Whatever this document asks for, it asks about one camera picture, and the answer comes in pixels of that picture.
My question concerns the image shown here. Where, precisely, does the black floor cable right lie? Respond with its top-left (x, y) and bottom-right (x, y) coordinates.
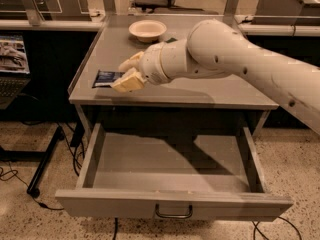
top-left (252, 215), bottom-right (303, 240)

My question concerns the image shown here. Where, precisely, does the metal drawer handle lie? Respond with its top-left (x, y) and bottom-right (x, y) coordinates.
top-left (155, 204), bottom-right (193, 220)

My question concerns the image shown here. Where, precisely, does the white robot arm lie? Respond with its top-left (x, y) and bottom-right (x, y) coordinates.
top-left (111, 19), bottom-right (320, 133)

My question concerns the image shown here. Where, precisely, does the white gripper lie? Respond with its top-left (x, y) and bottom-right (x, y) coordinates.
top-left (111, 42), bottom-right (172, 93)

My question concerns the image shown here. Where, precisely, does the white paper bowl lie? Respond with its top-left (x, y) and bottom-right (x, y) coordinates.
top-left (129, 20), bottom-right (167, 43)

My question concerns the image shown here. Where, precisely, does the black floor cable left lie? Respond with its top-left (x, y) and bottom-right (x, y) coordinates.
top-left (0, 160), bottom-right (65, 212)

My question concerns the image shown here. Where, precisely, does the black floor cable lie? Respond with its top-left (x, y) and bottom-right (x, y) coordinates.
top-left (252, 215), bottom-right (303, 240)
top-left (0, 160), bottom-right (65, 212)

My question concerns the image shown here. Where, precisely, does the blue rxbar blueberry bar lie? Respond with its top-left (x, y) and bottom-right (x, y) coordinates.
top-left (92, 70), bottom-right (123, 88)

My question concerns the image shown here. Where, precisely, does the black desk leg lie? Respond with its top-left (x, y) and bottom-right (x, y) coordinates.
top-left (27, 126), bottom-right (64, 198)

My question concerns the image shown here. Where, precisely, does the laptop on left desk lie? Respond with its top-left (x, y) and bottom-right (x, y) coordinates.
top-left (0, 33), bottom-right (31, 110)

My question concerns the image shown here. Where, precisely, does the grey metal table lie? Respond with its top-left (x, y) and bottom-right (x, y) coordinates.
top-left (69, 15), bottom-right (278, 134)

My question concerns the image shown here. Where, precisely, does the green yellow sponge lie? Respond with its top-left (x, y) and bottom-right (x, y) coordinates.
top-left (166, 38), bottom-right (177, 43)

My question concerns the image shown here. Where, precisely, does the open grey top drawer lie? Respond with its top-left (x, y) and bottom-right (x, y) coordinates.
top-left (56, 125), bottom-right (293, 221)

